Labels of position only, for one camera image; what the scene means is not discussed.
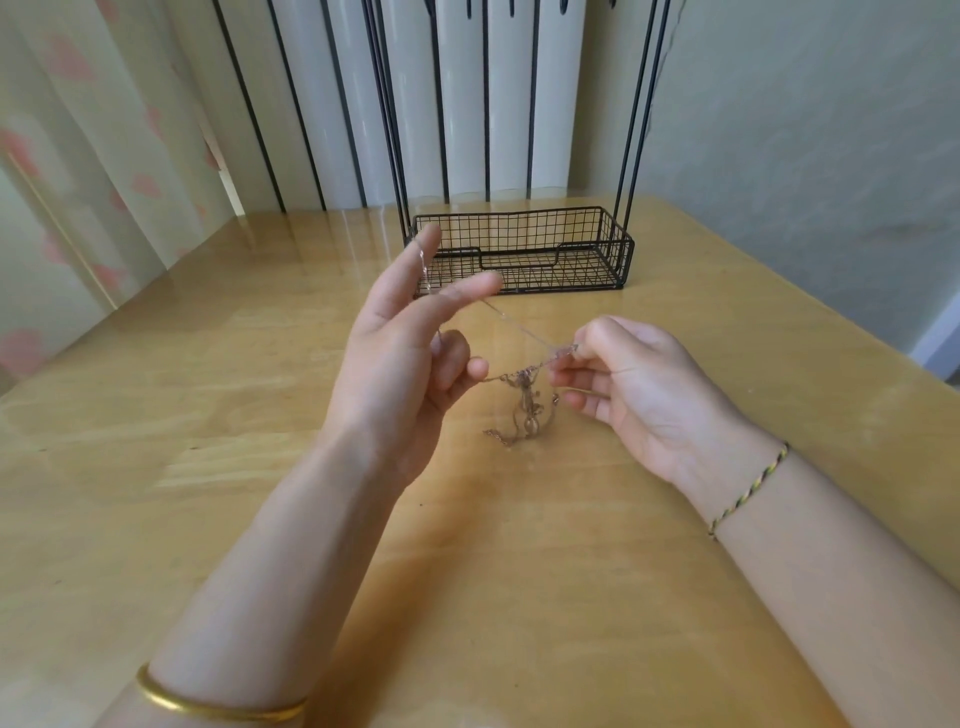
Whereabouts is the person's right hand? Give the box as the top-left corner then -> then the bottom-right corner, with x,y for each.
541,315 -> 785,522

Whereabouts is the black wire jewelry rack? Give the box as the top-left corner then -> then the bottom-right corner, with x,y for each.
357,0 -> 689,296

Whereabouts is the pink floral curtain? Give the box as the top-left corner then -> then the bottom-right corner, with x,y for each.
0,0 -> 242,389

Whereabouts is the person's right forearm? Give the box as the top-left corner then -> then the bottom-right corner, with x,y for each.
709,454 -> 960,728

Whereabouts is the person's left hand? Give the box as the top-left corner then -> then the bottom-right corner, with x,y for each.
318,222 -> 507,492

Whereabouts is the person's left forearm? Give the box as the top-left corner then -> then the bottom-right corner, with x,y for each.
93,432 -> 404,728

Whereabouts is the white black-striped curtain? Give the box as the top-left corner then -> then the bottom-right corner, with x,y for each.
156,0 -> 590,216

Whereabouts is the white door frame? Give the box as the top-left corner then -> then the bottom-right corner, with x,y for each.
909,289 -> 960,380

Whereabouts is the braided cord bracelet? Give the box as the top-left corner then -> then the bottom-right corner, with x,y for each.
706,439 -> 794,542

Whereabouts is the gold bangle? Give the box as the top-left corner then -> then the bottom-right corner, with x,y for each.
135,663 -> 312,726

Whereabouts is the chain necklace with pendant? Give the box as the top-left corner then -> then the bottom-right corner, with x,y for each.
415,241 -> 597,449

